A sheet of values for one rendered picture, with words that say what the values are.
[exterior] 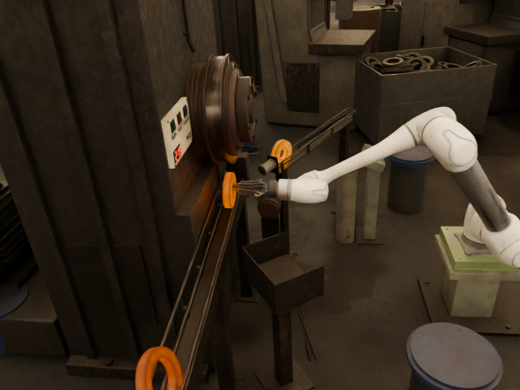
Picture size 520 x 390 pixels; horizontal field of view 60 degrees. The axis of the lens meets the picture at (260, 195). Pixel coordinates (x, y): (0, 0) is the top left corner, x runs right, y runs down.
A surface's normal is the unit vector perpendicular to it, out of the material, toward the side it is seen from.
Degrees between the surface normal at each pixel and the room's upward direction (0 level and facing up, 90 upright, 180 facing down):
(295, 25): 90
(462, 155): 86
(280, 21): 90
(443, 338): 0
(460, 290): 90
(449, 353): 0
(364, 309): 0
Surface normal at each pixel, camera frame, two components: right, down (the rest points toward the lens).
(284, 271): -0.01, -0.83
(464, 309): -0.11, 0.49
